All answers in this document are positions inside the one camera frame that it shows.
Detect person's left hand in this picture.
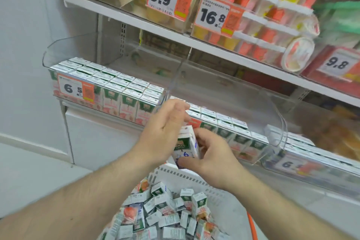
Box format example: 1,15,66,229
134,99,192,168

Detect person's right hand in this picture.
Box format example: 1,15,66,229
178,128,246,191

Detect small green white juice carton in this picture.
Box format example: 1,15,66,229
172,125,202,169

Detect person's right forearm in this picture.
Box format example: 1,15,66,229
221,164,349,240

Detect person's left forearm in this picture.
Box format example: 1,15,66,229
0,150,154,240

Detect white plastic basket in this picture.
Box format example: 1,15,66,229
97,163,255,240

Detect row of green juice cartons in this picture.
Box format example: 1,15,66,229
169,97,271,165

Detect pile of loose juice cartons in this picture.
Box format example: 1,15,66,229
103,178,225,240

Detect clear plastic shelf divider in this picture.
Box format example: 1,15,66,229
42,32,193,109
166,49,289,150

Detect row of peach juice cartons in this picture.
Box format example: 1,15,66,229
48,57,165,127

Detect white shelf base cabinet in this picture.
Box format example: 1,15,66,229
60,99,158,171

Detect white metal shelf board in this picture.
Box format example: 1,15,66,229
64,0,360,109

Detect stack of white-lid fruit cups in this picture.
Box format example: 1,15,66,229
191,0,328,73

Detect orange snack packets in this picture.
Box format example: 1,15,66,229
315,105,360,161

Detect green snack packet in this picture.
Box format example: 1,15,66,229
312,1,360,49

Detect orange basket handle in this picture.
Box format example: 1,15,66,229
246,211,258,240

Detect row of cartons behind clear rail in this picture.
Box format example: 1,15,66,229
264,124,360,177

